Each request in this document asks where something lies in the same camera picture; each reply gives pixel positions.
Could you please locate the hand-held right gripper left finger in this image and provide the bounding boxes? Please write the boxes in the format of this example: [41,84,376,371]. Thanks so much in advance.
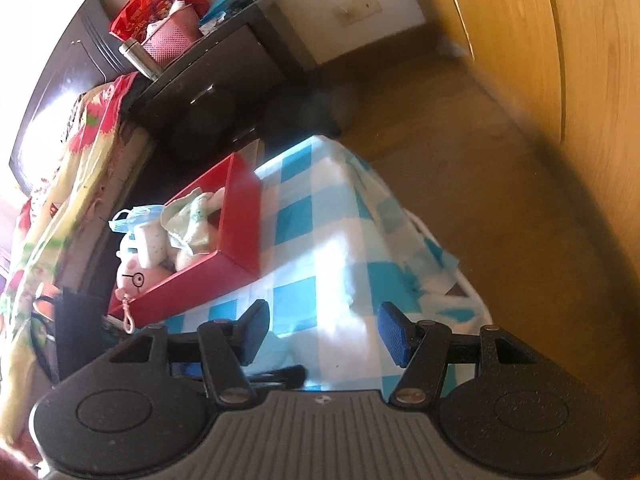
[107,299,273,406]

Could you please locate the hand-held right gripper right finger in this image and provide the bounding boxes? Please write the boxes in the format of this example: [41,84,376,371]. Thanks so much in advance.
[377,301,538,407]

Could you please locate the pink pig plush toy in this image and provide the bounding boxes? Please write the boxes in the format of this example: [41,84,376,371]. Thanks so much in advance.
[114,254,174,333]

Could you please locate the red cardboard box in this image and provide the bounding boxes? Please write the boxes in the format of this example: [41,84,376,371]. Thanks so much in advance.
[107,152,263,331]

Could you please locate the white dotted cloth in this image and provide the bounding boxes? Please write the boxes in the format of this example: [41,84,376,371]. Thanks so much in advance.
[131,220,172,268]

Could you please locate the green patterned cloth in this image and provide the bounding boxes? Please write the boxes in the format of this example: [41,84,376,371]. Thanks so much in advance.
[160,187,226,256]

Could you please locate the blue face mask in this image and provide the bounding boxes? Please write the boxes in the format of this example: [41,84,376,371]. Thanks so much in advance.
[109,204,168,234]

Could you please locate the blue white checkered tablecloth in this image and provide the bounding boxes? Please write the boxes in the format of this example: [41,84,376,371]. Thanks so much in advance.
[165,135,494,394]

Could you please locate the floral printed blanket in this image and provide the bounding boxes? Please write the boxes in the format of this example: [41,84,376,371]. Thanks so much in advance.
[0,72,144,457]

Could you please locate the bed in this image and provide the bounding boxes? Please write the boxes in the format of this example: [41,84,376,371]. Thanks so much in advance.
[100,122,157,203]

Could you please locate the nightstand drawer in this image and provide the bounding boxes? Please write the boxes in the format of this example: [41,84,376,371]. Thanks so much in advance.
[165,75,303,162]
[144,25,282,128]

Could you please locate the dark bed headboard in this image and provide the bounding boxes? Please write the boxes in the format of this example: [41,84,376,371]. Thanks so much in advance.
[9,0,132,192]

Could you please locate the dark wooden nightstand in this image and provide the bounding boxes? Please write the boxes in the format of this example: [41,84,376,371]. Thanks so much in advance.
[131,0,319,162]

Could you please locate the steel thermos bottle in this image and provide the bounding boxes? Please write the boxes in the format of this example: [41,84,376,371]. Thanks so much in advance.
[118,37,164,81]

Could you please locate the pink plastic basket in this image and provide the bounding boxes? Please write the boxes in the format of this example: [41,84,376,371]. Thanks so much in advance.
[141,7,204,66]

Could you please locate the blue papers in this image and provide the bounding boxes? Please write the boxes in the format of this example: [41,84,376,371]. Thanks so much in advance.
[199,0,279,29]

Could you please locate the wooden wardrobe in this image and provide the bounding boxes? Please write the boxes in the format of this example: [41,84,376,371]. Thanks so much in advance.
[397,0,640,173]

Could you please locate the wall socket with plug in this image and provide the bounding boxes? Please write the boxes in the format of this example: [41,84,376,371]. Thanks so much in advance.
[334,0,360,26]

